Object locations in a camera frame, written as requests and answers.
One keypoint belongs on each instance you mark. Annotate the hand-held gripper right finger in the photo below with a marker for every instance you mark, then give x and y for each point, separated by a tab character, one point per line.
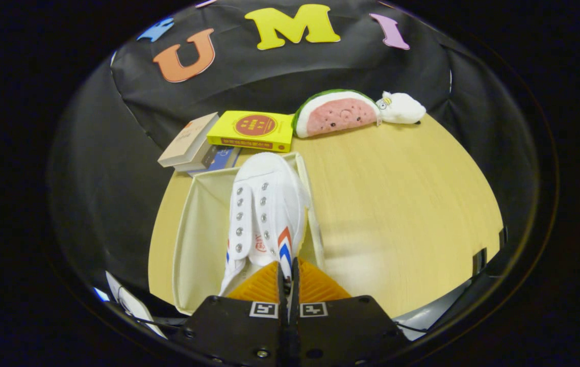
346	331

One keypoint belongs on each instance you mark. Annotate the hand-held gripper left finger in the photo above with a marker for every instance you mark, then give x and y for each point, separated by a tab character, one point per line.
233	331

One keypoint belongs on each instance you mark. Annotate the cream fabric storage box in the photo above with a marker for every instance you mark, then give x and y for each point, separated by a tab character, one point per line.
200	239

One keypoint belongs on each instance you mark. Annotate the white canvas shoe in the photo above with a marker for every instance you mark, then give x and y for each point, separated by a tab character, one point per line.
269	178

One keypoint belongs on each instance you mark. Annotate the white flat device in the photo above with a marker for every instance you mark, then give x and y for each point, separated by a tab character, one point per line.
134	306

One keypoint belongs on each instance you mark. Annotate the tablet screen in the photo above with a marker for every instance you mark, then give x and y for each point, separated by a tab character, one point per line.
101	294

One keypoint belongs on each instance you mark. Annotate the black table clamp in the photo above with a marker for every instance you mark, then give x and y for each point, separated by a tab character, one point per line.
480	261

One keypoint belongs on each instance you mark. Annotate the blue book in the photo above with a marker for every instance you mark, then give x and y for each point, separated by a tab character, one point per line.
223	159

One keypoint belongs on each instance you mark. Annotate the grey book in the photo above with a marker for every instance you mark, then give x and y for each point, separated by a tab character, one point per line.
195	162

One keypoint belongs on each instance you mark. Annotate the beige book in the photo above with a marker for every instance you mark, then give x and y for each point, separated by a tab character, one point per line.
187	140

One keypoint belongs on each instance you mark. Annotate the black backdrop cloth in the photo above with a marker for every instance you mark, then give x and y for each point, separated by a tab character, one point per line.
101	178

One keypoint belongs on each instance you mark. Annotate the yellow book with red circle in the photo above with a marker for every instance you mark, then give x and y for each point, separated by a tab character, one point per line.
254	130

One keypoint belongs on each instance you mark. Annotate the watermelon slice plush toy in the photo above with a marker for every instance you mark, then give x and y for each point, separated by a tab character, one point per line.
338	117

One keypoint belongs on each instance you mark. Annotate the white plush toy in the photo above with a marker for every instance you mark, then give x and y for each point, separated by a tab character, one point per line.
404	108

